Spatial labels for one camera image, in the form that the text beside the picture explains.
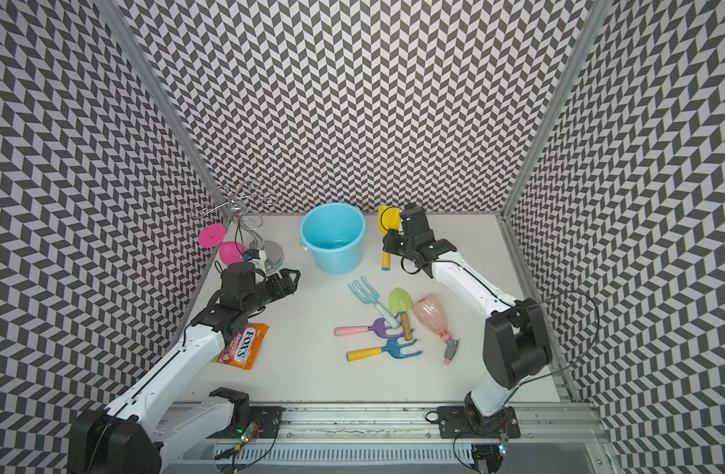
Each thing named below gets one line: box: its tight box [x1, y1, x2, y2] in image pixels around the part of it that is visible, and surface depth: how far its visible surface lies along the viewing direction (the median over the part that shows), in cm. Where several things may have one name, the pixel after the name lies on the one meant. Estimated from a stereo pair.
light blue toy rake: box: [348, 275, 402, 330], surface depth 98 cm
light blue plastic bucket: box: [299, 202, 367, 275], surface depth 96 cm
